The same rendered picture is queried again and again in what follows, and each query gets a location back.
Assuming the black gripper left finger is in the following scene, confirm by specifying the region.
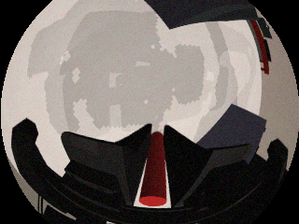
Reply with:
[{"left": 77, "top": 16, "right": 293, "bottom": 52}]
[{"left": 61, "top": 123, "right": 152, "bottom": 205}]

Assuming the red peg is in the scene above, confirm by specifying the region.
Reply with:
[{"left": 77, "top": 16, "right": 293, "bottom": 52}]
[{"left": 138, "top": 132, "right": 167, "bottom": 206}]

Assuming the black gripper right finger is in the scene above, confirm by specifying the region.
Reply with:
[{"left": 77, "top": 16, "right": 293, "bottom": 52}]
[{"left": 164, "top": 124, "right": 251, "bottom": 208}]

